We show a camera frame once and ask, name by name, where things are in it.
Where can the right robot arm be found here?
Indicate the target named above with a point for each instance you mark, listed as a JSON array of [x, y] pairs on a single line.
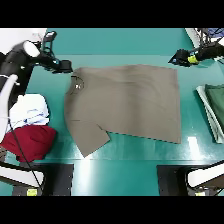
[[210, 51]]

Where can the brown T-shirt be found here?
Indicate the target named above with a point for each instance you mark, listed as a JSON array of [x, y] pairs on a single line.
[[126, 100]]

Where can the white garment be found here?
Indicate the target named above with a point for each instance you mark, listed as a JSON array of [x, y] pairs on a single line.
[[29, 110]]

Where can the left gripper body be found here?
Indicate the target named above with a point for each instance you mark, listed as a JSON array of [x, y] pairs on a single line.
[[63, 66]]

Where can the red garment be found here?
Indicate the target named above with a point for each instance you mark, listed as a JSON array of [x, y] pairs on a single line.
[[31, 141]]

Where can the pale grey garment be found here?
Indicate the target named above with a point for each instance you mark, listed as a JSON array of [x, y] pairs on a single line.
[[209, 115]]

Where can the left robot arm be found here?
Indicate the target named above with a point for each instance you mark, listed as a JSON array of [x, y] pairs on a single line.
[[15, 63]]

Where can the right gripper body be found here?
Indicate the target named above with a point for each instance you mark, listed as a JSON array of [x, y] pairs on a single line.
[[181, 58]]

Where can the green garment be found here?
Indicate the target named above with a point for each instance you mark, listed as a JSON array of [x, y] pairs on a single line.
[[216, 101]]

